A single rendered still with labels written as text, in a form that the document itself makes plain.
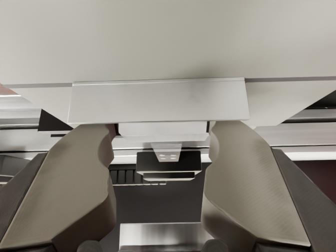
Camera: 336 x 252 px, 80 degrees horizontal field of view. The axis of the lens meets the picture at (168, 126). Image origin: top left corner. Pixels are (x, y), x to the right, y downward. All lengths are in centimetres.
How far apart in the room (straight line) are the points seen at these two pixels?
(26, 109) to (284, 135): 45
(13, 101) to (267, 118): 23
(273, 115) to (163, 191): 56
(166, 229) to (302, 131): 40
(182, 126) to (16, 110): 18
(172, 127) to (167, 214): 54
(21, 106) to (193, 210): 57
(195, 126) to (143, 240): 11
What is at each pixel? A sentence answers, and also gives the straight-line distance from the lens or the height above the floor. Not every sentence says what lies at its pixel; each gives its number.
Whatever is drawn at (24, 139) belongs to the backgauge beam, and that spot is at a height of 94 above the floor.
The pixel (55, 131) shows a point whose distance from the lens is 21.
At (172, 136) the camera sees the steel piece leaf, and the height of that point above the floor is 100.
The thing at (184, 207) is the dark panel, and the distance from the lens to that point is 69.
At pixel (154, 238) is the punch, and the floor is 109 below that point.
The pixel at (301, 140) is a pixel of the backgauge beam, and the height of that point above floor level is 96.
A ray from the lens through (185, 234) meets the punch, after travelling 19.
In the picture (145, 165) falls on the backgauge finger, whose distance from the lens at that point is 38.
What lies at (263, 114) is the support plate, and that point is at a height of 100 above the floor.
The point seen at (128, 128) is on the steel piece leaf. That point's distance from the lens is 17.
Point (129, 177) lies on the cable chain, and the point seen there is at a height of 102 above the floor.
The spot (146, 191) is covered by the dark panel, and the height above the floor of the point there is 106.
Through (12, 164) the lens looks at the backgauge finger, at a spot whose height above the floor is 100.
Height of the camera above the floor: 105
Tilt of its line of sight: 17 degrees down
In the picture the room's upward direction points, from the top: 179 degrees clockwise
